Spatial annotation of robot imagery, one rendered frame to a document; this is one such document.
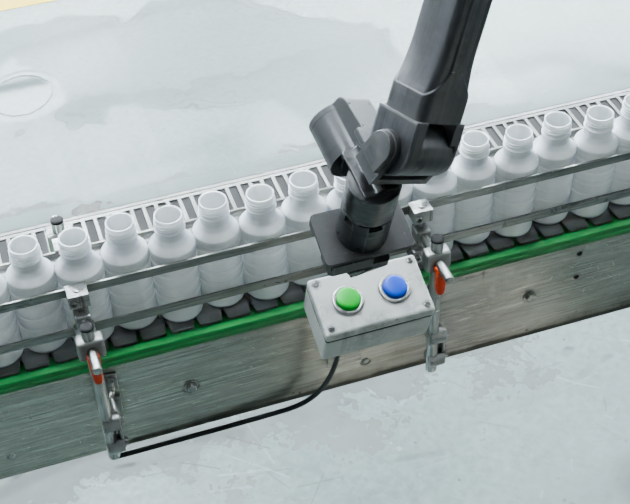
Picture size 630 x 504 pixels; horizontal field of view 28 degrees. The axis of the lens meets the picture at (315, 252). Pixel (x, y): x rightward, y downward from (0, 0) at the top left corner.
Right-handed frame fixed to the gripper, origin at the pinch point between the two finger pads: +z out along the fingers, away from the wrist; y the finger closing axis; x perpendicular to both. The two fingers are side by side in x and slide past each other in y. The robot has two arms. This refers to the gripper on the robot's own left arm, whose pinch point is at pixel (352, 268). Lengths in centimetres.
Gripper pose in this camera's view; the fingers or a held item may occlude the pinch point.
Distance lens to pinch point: 144.1
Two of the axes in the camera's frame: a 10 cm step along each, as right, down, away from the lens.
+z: -0.9, 4.7, 8.8
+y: -9.5, 2.3, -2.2
